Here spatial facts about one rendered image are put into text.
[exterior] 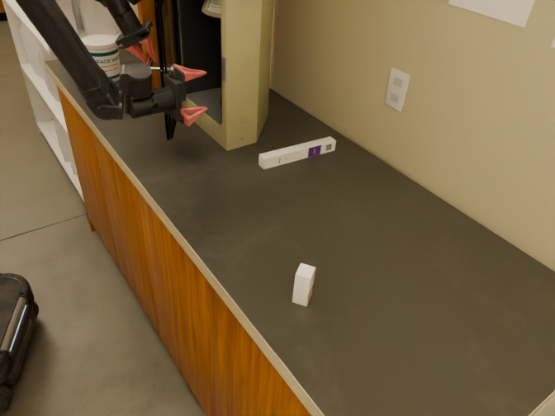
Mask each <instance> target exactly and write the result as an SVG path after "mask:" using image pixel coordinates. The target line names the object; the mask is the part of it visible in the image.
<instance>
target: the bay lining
mask: <svg viewBox="0 0 555 416"><path fill-rule="evenodd" d="M204 2H205V0H178V3H179V16H180V30H181V42H182V56H183V67H186V68H189V69H196V70H203V71H206V74H205V75H203V76H201V77H198V78H194V79H191V80H188V81H185V92H186V94H190V93H194V92H201V91H206V90H210V89H214V88H219V87H221V43H220V42H219V40H218V36H219V34H221V18H216V17H211V16H208V15H207V14H205V13H204V12H203V11H202V6H203V4H204Z"/></svg>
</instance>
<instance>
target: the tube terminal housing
mask: <svg viewBox="0 0 555 416"><path fill-rule="evenodd" d="M213 1H215V2H218V3H219V5H220V8H221V55H222V56H223V57H225V82H224V81H223V80H222V74H221V87H222V124H221V125H219V124H218V123H217V122H216V121H214V120H213V119H212V118H211V117H209V116H208V115H207V114H206V113H205V112H204V113H202V114H201V115H200V116H199V117H198V118H197V119H196V120H195V121H194V122H195V123H196V124H197V125H199V126H200V127H201V128H202V129H203V130H204V131H205V132H207V134H209V136H210V137H212V138H213V139H214V140H215V141H216V142H217V143H218V144H220V145H221V146H222V147H223V148H224V149H225V150H227V151H228V150H232V149H237V148H239V147H243V146H245V145H249V144H254V143H256V142H257V140H258V138H259V135H260V133H261V130H262V128H263V126H264V123H265V121H266V120H267V117H268V96H269V80H270V65H271V49H272V33H273V3H274V0H213ZM190 107H198V106H197V105H195V104H194V103H193V102H192V101H190V100H189V99H188V98H187V97H186V101H183V102H182V108H190Z"/></svg>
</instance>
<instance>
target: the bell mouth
mask: <svg viewBox="0 0 555 416"><path fill-rule="evenodd" d="M202 11H203V12H204V13H205V14H207V15H208V16H211V17H216V18H221V8H220V5H219V3H218V2H215V1H213V0H205V2H204V4H203V6H202Z"/></svg>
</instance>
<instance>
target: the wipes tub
mask: <svg viewBox="0 0 555 416"><path fill-rule="evenodd" d="M81 41H82V42H83V43H84V45H85V46H86V48H87V49H88V51H89V53H90V54H91V56H92V57H93V58H94V60H95V61H96V62H97V64H98V65H99V67H100V68H101V69H103V70H104V72H105V73H106V75H107V76H108V77H109V78H111V79H112V80H113V82H115V81H118V80H119V79H120V78H119V77H120V72H121V71H120V69H121V63H120V56H119V50H118V46H117V44H116V42H115V41H116V37H114V36H111V35H89V36H86V37H84V38H82V39H81Z"/></svg>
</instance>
